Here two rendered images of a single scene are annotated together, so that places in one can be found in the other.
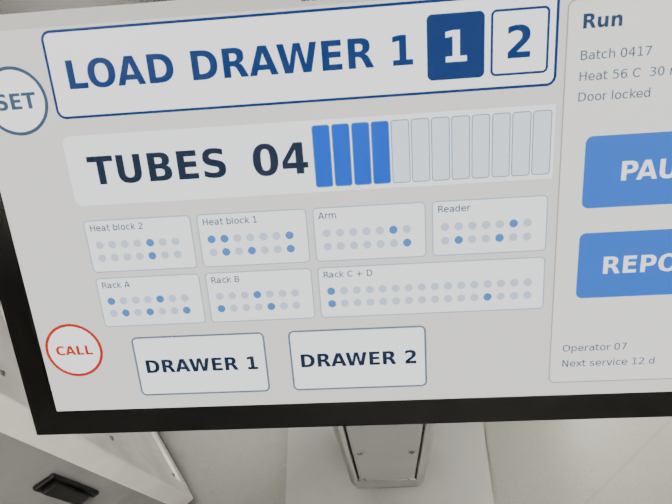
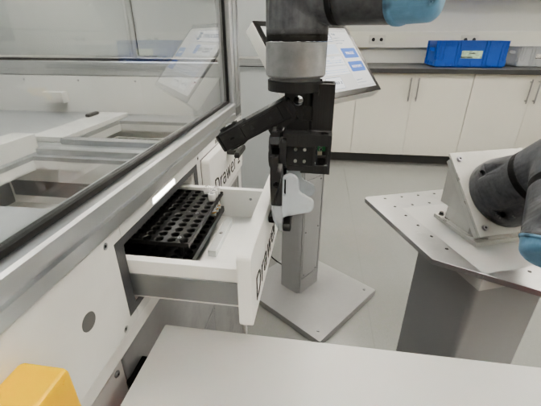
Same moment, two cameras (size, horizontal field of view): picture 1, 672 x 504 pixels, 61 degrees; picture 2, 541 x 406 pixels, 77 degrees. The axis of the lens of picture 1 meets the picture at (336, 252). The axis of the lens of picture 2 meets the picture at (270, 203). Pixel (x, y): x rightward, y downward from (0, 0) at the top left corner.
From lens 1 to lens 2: 1.26 m
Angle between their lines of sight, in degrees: 49
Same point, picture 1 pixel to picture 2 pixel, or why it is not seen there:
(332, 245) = not seen: hidden behind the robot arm
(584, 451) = (345, 251)
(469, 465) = (324, 268)
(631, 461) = (357, 246)
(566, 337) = (355, 77)
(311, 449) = (272, 296)
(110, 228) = not seen: hidden behind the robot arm
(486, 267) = (340, 67)
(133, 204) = not seen: hidden behind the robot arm
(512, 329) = (349, 76)
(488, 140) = (331, 48)
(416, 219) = (329, 59)
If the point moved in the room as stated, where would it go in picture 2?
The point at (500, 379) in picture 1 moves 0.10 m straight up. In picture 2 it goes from (353, 85) to (356, 56)
